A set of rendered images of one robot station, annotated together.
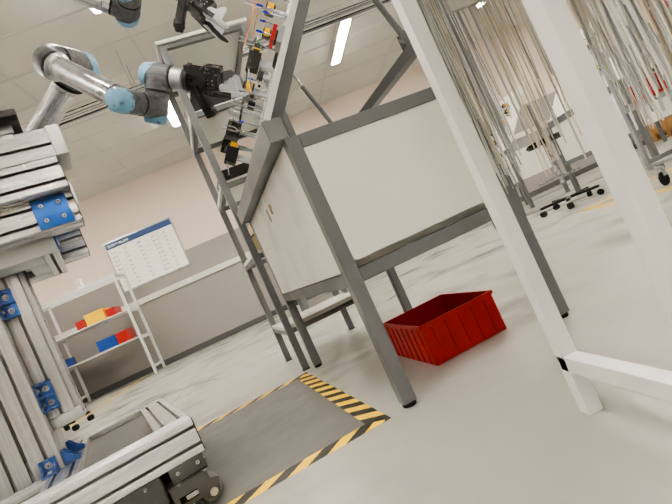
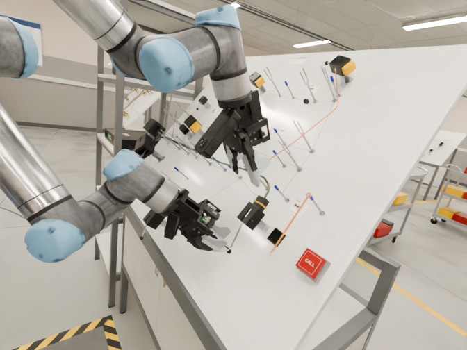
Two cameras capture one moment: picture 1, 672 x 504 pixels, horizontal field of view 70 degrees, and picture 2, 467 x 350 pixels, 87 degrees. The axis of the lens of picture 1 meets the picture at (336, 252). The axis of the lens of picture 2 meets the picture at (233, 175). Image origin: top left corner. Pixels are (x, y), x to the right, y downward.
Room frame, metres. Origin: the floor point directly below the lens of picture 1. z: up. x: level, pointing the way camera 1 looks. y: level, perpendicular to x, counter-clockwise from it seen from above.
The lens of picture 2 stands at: (1.02, 0.29, 1.43)
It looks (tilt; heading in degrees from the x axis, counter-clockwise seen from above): 16 degrees down; 337
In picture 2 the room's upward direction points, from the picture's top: 10 degrees clockwise
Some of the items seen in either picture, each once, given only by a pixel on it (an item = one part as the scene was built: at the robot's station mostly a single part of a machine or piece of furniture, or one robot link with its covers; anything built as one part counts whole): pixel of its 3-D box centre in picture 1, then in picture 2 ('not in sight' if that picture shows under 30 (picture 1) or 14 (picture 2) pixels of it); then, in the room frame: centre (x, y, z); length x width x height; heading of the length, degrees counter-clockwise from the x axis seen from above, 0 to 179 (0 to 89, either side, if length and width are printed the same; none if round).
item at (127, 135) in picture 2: (246, 176); (137, 139); (2.74, 0.29, 1.09); 0.35 x 0.33 x 0.07; 17
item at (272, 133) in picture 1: (254, 186); (160, 252); (1.86, 0.18, 0.83); 1.18 x 0.05 x 0.06; 17
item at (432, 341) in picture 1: (439, 325); not in sight; (1.77, -0.23, 0.07); 0.39 x 0.29 x 0.14; 14
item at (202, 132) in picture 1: (266, 201); (141, 161); (2.81, 0.25, 0.93); 0.61 x 0.50 x 1.85; 17
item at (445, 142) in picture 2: not in sight; (418, 160); (5.08, -6.35, 0.83); 1.18 x 0.72 x 1.65; 8
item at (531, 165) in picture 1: (510, 153); not in sight; (7.14, -2.95, 0.83); 1.18 x 0.72 x 1.65; 6
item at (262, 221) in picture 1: (275, 249); (140, 260); (2.13, 0.24, 0.60); 0.55 x 0.02 x 0.39; 17
